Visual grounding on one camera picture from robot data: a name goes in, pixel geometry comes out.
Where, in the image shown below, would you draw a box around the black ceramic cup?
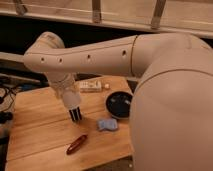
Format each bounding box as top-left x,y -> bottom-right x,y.
105,91 -> 132,119

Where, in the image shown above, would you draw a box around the black cables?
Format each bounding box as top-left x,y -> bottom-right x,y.
0,75 -> 22,148

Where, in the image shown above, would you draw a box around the small white cube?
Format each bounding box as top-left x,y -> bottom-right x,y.
104,84 -> 110,89

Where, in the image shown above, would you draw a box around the reddish brown marker pen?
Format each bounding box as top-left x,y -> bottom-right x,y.
66,134 -> 87,155

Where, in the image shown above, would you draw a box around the blue eraser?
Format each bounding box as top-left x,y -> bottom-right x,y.
97,118 -> 118,131

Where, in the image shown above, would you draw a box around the white rectangular box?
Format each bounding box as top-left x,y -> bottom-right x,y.
79,81 -> 102,92

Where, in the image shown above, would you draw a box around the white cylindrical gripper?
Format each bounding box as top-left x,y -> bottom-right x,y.
56,80 -> 82,122

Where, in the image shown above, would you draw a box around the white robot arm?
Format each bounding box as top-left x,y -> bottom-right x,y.
24,32 -> 213,171

